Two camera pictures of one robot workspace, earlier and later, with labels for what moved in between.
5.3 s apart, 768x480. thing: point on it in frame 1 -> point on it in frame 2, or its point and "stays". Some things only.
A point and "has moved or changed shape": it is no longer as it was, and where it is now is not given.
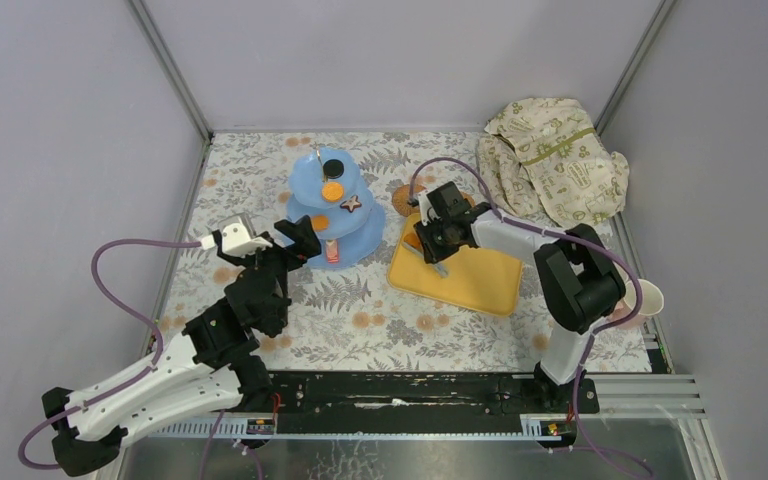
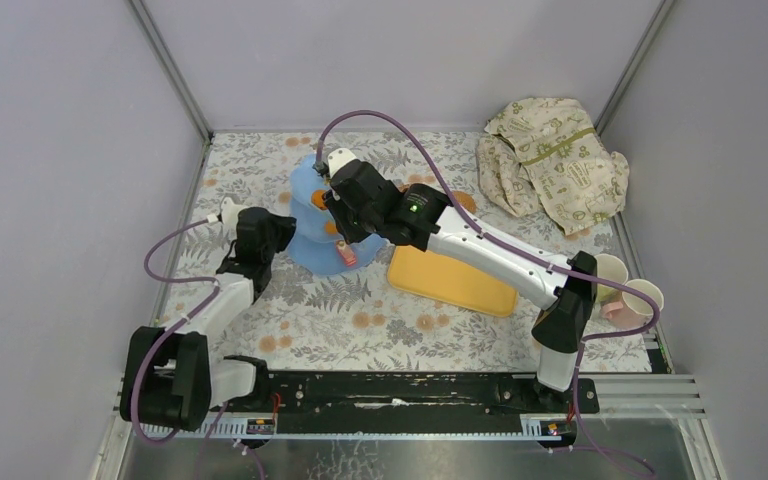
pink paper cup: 652,301 stays
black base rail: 430,394 stays
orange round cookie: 413,240 has moved or changed shape
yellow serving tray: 478,280 stays
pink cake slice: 332,251 -> 346,253
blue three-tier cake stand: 327,186 stays
